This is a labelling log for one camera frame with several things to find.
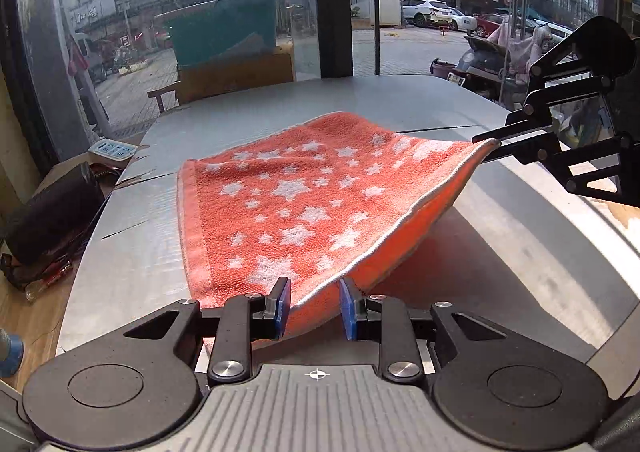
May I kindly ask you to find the pink scooter cover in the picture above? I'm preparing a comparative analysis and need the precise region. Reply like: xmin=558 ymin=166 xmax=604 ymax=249
xmin=486 ymin=14 xmax=552 ymax=80

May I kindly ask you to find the white suv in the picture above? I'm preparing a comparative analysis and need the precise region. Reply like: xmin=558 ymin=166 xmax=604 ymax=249
xmin=401 ymin=0 xmax=479 ymax=32

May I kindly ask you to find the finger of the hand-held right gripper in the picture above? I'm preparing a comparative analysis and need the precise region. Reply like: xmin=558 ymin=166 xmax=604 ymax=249
xmin=471 ymin=129 xmax=640 ymax=209
xmin=504 ymin=26 xmax=614 ymax=134

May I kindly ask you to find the blue tape roll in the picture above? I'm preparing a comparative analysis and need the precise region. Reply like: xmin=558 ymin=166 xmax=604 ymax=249
xmin=0 ymin=326 xmax=25 ymax=379

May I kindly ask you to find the teal plastic basin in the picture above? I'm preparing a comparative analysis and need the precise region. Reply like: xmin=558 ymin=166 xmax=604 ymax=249
xmin=154 ymin=0 xmax=292 ymax=70

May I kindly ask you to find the black bag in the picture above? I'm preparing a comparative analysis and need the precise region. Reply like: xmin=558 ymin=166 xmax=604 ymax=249
xmin=0 ymin=161 xmax=107 ymax=279

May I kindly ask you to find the white power strip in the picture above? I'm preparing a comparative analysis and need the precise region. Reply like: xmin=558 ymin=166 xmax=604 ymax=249
xmin=87 ymin=139 xmax=139 ymax=164

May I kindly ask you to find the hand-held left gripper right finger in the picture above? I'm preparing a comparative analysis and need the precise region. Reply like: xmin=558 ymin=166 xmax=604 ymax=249
xmin=338 ymin=277 xmax=511 ymax=387

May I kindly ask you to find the white kiosk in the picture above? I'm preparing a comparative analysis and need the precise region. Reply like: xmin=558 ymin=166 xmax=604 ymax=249
xmin=349 ymin=0 xmax=402 ymax=29

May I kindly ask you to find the red handled screwdriver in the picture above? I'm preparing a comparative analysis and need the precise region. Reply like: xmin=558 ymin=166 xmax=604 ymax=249
xmin=24 ymin=263 xmax=76 ymax=302

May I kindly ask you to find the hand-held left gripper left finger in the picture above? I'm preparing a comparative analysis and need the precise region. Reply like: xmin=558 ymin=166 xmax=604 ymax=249
xmin=122 ymin=277 xmax=292 ymax=387

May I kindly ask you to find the red car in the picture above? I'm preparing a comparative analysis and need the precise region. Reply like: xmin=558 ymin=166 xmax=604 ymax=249
xmin=475 ymin=12 xmax=507 ymax=38

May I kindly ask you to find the orange star-print towel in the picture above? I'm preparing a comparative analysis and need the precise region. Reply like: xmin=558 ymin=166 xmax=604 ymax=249
xmin=176 ymin=111 xmax=502 ymax=352

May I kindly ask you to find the dark blue scooter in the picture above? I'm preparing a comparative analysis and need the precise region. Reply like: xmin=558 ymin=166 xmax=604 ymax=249
xmin=431 ymin=34 xmax=532 ymax=99

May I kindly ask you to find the black window pillar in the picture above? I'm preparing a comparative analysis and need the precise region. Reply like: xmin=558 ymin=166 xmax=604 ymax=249
xmin=310 ymin=0 xmax=355 ymax=81

